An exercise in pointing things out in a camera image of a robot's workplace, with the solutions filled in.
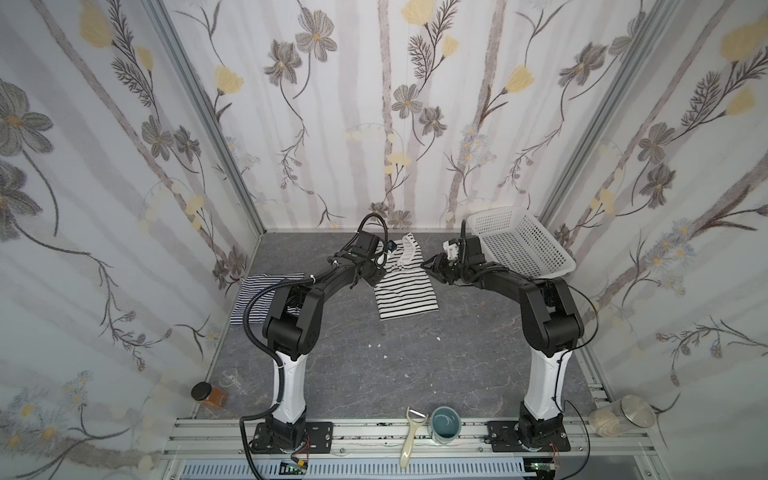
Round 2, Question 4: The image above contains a blue white striped tank top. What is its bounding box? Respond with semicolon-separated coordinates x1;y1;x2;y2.
230;273;304;325

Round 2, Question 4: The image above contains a clear glass jar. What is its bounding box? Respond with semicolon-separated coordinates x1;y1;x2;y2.
588;394;656;438

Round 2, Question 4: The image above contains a black corrugated left cable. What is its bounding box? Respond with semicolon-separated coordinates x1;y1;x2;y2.
238;212;391;480

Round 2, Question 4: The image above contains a white plastic laundry basket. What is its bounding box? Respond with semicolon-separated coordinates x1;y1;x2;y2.
467;207;576;279

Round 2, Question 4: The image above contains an amber spice jar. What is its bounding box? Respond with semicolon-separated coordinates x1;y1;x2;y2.
190;381;229;408

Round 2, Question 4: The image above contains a cream handled peeler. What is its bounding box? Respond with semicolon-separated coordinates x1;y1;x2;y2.
399;407;428;470

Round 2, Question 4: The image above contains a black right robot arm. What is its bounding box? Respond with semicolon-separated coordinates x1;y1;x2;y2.
420;235;584;452

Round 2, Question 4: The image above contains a teal ceramic cup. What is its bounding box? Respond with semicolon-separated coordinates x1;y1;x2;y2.
428;406;462;445

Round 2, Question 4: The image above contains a black white striped tank top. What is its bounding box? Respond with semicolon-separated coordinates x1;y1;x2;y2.
374;233;439;321

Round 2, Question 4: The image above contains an aluminium mounting rail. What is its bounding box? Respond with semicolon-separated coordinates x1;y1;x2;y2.
160;417;669;479

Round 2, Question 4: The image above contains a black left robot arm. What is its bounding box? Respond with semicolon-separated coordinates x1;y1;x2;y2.
262;230;390;450

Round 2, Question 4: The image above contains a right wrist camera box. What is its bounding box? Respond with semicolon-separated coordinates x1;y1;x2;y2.
443;239;463;262

